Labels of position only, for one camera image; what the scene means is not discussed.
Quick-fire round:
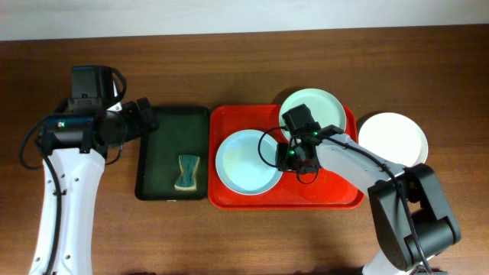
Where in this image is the mint green plate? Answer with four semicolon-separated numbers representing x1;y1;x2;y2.
279;88;348;141

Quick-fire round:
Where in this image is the light blue plate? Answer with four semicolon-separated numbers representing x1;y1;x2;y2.
215;129;283;196

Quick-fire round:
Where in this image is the green yellow sponge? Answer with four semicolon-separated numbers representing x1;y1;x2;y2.
174;154;200;191

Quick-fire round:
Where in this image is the white plate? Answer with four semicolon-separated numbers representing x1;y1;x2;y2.
358;112;429;167

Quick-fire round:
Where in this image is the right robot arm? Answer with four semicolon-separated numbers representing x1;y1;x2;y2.
275;122;461;275

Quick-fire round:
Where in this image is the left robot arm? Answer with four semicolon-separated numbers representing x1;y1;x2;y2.
26;65;158;274

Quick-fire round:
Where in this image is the red plastic tray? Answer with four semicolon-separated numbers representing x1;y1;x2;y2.
208;105;364;210

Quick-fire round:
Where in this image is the dark green tray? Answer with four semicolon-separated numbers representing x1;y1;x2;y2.
134;106;210;201

